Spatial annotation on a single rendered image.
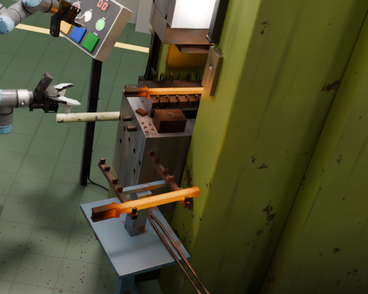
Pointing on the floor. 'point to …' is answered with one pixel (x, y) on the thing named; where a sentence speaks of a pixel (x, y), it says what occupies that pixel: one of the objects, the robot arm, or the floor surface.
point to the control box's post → (89, 121)
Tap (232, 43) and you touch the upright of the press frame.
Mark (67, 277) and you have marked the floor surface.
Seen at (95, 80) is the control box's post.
